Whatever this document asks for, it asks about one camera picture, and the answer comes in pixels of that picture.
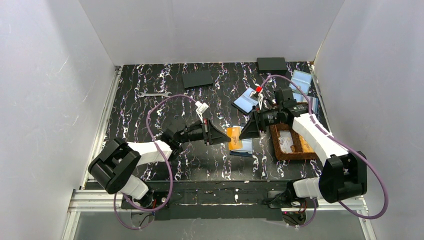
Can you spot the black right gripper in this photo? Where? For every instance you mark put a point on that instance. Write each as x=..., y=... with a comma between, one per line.
x=255, y=122

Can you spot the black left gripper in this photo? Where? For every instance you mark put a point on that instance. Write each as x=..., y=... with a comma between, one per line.
x=206, y=132

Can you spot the orange credit card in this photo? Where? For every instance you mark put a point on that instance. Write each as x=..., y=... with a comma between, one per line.
x=234, y=134

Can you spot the dark blue card holder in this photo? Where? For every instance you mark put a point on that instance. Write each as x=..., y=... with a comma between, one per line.
x=246, y=151

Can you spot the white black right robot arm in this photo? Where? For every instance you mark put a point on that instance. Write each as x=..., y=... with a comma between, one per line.
x=344, y=173

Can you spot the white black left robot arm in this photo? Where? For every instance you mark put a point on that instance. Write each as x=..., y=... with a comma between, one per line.
x=113, y=167

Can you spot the open blue card holder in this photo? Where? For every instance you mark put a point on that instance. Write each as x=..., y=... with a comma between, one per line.
x=245, y=103

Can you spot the white cards in basket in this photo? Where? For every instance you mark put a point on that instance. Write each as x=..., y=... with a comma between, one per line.
x=286, y=142

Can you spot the blue striped card holder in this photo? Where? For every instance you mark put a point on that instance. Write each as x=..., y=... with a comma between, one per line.
x=314, y=101

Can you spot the light blue snap card holder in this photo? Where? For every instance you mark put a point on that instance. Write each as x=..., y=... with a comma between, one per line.
x=302, y=80

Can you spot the woven brown basket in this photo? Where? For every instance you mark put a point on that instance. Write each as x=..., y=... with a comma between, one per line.
x=303, y=151

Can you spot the black flat box centre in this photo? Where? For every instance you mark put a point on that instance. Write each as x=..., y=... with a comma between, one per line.
x=197, y=79

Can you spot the black box at back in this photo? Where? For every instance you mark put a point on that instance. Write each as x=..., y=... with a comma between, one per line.
x=272, y=65

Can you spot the silver open-end wrench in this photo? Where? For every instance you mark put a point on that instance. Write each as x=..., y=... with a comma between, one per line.
x=164, y=94

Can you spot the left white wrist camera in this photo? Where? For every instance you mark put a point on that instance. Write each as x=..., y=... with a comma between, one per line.
x=201, y=107

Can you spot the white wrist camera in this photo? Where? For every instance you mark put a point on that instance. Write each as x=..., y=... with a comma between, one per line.
x=257, y=96
x=201, y=107

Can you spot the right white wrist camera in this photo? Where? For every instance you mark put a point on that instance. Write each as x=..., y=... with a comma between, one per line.
x=257, y=96

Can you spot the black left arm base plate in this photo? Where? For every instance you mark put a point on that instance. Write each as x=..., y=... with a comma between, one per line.
x=151, y=200

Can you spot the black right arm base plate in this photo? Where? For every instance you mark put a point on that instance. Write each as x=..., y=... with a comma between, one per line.
x=277, y=199

